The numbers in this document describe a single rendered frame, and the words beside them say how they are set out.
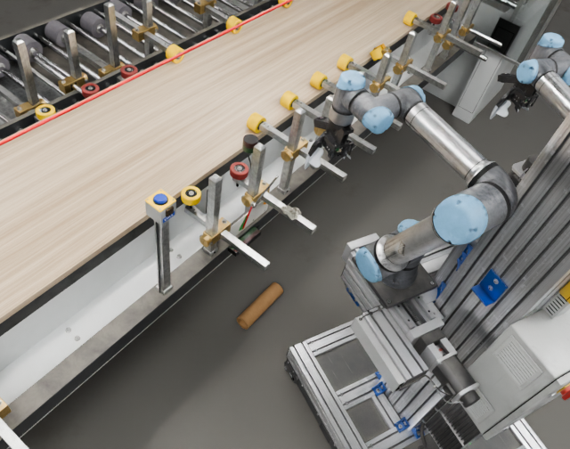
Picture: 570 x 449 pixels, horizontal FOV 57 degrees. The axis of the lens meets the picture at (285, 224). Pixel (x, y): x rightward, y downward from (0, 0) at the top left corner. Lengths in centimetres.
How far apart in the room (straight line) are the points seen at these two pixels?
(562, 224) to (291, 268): 186
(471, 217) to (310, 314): 177
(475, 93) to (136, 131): 284
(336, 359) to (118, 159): 135
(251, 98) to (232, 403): 148
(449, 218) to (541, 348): 56
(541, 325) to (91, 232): 154
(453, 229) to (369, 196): 230
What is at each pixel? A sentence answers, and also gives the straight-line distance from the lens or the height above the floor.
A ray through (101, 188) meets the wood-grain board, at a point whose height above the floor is 90.
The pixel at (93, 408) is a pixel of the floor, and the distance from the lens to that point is 268.
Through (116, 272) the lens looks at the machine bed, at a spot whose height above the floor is 68.
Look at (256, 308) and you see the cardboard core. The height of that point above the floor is 8.
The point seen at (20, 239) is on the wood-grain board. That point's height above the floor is 90.
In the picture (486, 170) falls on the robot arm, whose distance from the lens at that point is 143.
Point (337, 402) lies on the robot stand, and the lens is 249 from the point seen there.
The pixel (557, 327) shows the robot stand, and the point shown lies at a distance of 178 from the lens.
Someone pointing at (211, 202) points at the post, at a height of 102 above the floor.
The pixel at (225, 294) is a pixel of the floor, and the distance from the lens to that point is 292.
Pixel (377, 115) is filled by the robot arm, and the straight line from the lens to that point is 145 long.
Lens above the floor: 248
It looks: 49 degrees down
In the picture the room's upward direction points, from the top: 14 degrees clockwise
